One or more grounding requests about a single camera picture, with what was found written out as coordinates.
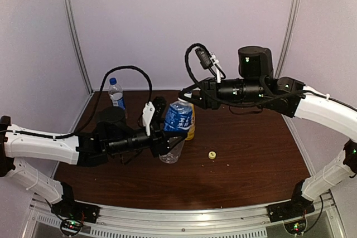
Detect yellow drink bottle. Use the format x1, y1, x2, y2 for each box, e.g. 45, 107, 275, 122
185, 104, 196, 141

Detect blue label bottle white cap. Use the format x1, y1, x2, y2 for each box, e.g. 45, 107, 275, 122
160, 98, 192, 164

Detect pale yellow bottle cap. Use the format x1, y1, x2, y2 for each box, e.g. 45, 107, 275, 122
208, 151, 217, 160

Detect clear bottle blue cap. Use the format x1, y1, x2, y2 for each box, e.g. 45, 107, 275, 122
108, 77, 126, 110

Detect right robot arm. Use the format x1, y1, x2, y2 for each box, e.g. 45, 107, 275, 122
179, 43, 356, 217

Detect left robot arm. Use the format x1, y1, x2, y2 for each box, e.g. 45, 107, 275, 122
1, 104, 191, 218

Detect left circuit board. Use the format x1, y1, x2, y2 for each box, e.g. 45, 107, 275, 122
60, 218, 84, 236

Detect circuit board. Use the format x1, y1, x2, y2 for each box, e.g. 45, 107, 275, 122
284, 219, 307, 235
60, 218, 84, 236

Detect right circuit board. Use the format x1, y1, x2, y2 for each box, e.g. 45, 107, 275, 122
284, 219, 307, 235

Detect right black cable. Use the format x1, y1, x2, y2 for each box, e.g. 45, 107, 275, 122
184, 43, 305, 108

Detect black cable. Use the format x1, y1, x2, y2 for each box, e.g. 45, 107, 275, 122
0, 65, 153, 140
184, 43, 305, 108

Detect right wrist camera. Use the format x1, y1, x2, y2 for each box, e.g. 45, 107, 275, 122
195, 47, 226, 83

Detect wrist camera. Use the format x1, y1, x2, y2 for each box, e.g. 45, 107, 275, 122
142, 96, 167, 137
195, 47, 226, 83

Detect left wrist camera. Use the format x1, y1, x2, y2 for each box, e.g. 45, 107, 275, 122
142, 96, 167, 137

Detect left black cable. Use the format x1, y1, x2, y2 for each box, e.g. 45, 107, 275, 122
0, 65, 153, 140

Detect front aluminium rail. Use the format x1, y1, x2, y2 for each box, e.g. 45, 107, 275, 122
20, 192, 347, 237

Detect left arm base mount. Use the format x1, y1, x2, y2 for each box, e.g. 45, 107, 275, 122
51, 182, 100, 224

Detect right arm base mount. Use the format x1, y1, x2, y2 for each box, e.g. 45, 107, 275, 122
267, 180, 315, 223

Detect right aluminium frame post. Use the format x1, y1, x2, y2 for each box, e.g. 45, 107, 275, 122
275, 0, 301, 78

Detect aluminium frame post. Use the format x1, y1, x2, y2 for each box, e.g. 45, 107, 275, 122
63, 0, 93, 94
275, 0, 301, 78

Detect left aluminium frame post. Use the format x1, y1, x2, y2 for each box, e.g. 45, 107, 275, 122
63, 0, 93, 94

